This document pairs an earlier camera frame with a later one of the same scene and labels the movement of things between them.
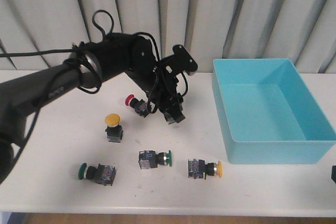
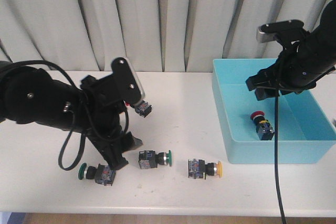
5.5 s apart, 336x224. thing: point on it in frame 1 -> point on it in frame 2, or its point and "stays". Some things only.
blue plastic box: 269,114 stays
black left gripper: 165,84 -> 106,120
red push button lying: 141,107 stays
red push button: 171,119 -> 264,129
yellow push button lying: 197,168 stays
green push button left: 104,174 stays
